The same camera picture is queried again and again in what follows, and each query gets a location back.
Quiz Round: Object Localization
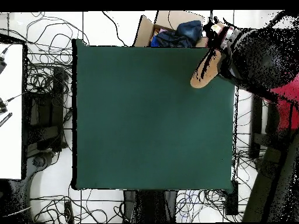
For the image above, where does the tan terry towel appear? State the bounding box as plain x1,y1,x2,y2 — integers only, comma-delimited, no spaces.
189,47,224,89

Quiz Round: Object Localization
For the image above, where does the blue denim garment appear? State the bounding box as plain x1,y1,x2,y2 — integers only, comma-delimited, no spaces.
175,20,203,44

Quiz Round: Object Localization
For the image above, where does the dark navy garment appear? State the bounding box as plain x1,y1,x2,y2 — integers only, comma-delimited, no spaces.
150,29,198,48

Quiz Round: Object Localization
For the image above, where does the pink garment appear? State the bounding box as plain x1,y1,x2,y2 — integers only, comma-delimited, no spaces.
152,27,168,37

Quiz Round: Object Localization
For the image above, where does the brown cardboard box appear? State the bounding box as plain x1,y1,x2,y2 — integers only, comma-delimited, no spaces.
133,10,210,49

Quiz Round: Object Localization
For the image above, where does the dark green table cloth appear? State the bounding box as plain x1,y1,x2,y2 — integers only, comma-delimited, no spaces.
71,38,237,194

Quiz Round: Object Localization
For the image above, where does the black rectangular box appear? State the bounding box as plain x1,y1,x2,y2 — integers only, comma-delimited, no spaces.
224,180,239,216

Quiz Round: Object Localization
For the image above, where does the grey stand base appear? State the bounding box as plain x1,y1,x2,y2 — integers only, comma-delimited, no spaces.
26,150,55,173

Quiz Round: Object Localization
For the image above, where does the black perforated strip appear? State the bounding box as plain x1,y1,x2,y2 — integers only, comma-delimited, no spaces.
0,112,13,128

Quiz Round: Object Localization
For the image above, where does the black power strip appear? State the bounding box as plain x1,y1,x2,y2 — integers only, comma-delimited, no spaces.
63,200,75,224

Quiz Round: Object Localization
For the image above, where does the white table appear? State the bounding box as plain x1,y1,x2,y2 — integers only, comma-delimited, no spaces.
0,43,24,180

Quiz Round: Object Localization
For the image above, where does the black stand frame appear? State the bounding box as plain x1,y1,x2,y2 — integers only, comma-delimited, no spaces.
249,94,265,159
23,66,72,155

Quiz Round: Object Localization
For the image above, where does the long black cable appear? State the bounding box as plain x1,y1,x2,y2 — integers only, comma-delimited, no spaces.
102,10,128,47

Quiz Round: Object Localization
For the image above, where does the black cable tangle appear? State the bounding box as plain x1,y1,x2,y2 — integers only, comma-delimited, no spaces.
0,11,131,224
175,93,265,223

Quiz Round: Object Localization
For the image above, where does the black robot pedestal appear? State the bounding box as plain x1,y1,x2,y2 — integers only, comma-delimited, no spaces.
123,189,178,223

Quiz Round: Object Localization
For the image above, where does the black camera device with cable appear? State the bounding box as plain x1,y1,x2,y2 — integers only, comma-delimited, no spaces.
0,44,13,74
0,92,26,114

